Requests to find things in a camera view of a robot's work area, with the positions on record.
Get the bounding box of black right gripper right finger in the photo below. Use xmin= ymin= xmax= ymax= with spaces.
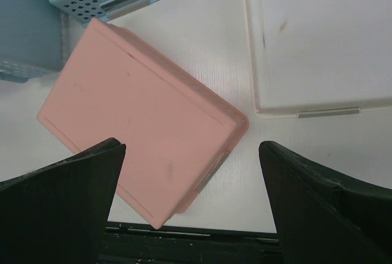
xmin=258 ymin=141 xmax=391 ymax=263

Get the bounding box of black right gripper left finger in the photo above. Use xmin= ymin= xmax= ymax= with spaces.
xmin=1 ymin=138 xmax=126 ymax=263

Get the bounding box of pink plastic basket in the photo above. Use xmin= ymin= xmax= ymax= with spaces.
xmin=37 ymin=19 xmax=249 ymax=228

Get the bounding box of white perforated plastic basket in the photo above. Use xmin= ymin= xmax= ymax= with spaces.
xmin=245 ymin=0 xmax=391 ymax=119

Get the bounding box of blue bottom plastic basket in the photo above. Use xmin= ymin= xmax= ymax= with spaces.
xmin=1 ymin=0 xmax=67 ymax=83

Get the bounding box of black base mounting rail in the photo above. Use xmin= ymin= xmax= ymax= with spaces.
xmin=97 ymin=222 xmax=284 ymax=263

